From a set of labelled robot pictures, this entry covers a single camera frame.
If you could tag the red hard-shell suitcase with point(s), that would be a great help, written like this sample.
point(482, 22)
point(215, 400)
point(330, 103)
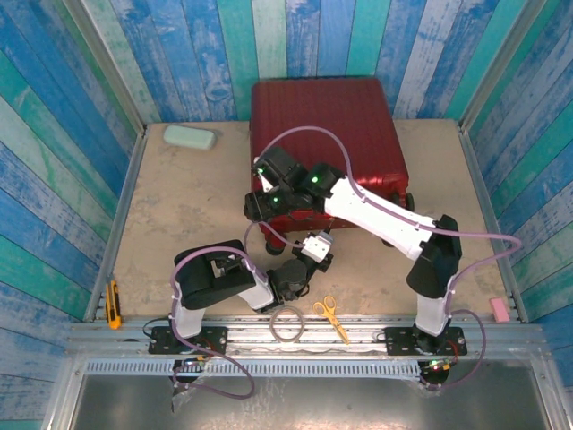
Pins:
point(322, 121)

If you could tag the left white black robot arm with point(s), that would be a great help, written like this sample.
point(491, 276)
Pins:
point(210, 273)

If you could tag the clear tape roll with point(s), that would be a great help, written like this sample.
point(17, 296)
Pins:
point(274, 329)

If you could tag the mint green sponge block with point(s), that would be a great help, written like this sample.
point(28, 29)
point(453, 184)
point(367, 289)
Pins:
point(188, 136)

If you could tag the steel sheet panel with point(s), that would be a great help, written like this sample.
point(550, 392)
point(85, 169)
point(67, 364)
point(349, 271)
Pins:
point(313, 403)

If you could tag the yellow utility knife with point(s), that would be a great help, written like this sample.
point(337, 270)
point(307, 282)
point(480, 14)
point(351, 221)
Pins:
point(113, 307)

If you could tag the pink rectangular block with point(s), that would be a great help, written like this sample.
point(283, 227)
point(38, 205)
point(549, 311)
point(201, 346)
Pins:
point(499, 310)

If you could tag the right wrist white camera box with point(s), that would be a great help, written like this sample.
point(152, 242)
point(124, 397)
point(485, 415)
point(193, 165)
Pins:
point(268, 183)

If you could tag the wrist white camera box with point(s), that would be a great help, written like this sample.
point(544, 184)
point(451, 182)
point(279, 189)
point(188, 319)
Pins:
point(268, 183)
point(318, 246)

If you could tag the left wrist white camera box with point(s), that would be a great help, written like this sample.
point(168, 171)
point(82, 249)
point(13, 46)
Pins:
point(318, 246)

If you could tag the aluminium mounting rail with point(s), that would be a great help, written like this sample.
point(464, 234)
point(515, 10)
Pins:
point(358, 324)

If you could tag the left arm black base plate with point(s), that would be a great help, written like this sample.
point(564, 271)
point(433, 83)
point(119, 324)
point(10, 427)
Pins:
point(215, 340)

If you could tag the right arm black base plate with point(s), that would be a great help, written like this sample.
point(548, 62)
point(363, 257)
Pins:
point(396, 342)

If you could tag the aluminium table side rail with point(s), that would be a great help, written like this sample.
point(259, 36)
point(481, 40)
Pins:
point(125, 201)
point(492, 215)

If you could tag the aluminium frame post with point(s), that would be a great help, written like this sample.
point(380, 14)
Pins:
point(107, 67)
point(497, 67)

